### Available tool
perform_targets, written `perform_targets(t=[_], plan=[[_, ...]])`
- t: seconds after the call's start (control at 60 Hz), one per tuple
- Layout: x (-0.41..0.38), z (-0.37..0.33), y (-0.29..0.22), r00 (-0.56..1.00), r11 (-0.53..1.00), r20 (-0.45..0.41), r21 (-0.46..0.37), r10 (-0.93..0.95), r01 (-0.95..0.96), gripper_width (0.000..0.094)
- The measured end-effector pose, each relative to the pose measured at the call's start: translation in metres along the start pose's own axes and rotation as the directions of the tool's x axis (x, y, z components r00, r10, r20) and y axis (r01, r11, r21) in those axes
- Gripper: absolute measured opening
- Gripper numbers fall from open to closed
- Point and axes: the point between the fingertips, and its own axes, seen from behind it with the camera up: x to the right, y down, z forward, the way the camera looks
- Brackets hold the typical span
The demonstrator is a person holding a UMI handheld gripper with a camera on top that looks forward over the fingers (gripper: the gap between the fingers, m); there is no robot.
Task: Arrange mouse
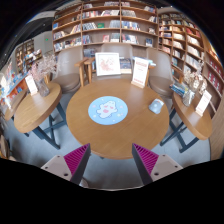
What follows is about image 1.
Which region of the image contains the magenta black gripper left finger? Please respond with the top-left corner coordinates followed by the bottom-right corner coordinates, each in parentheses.
top-left (42, 144), bottom-right (91, 185)

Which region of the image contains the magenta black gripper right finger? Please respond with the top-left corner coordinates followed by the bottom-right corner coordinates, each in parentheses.
top-left (132, 143), bottom-right (182, 185)

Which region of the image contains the round blue cartoon mouse pad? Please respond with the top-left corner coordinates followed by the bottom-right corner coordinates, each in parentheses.
top-left (88, 96), bottom-right (128, 125)

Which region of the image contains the round wooden centre table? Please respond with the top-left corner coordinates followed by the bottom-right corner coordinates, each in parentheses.
top-left (66, 79), bottom-right (169, 159)

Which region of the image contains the round wooden table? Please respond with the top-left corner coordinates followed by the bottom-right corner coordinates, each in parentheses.
top-left (13, 81), bottom-right (68, 150)
top-left (66, 79), bottom-right (169, 159)
top-left (159, 91), bottom-right (214, 154)

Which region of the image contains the round wooden right side table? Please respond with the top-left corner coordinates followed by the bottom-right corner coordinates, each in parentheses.
top-left (159, 91), bottom-right (214, 154)

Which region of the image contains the round wooden left side table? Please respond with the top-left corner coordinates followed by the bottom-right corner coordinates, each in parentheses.
top-left (13, 81), bottom-right (68, 150)

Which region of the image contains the stack of books right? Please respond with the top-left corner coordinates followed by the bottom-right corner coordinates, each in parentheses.
top-left (170, 83), bottom-right (186, 97)

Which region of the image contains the small white sign on right table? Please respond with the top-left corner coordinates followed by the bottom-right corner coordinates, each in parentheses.
top-left (196, 90), bottom-right (212, 116)

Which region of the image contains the small white sign on table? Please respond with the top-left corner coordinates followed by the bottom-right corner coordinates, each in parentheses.
top-left (25, 75), bottom-right (38, 95)
top-left (196, 90), bottom-right (212, 116)

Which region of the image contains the beige armchair right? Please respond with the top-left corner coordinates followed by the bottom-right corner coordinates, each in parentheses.
top-left (145, 47), bottom-right (175, 99)

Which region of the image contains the white standing sign card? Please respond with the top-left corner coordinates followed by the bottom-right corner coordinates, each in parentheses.
top-left (131, 57), bottom-right (148, 88)

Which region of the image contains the small white sign on left table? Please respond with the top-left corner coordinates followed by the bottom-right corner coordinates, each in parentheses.
top-left (25, 75), bottom-right (38, 95)

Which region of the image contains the glass vase with dried flowers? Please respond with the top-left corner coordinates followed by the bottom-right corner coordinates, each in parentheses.
top-left (182, 60), bottom-right (207, 107)

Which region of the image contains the glass vase with pink flowers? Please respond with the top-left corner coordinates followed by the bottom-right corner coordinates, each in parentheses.
top-left (28, 55), bottom-right (56, 97)

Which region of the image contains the beige armchair left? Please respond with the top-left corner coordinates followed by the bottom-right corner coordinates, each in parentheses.
top-left (53, 46), bottom-right (86, 93)

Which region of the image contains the low book display left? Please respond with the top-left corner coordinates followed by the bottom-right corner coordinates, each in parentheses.
top-left (0, 64), bottom-right (27, 108)

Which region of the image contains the white framed pink picture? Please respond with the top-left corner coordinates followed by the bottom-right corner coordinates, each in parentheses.
top-left (95, 52), bottom-right (120, 76)

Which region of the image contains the distant wooden bookshelf left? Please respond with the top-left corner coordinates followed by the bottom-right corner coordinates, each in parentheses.
top-left (15, 39), bottom-right (42, 74)

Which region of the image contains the wooden bookshelf right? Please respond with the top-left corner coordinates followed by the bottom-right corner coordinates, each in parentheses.
top-left (158, 12), bottom-right (224, 116)

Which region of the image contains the large wooden bookshelf centre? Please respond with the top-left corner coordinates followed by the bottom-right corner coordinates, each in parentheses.
top-left (52, 0), bottom-right (158, 53)

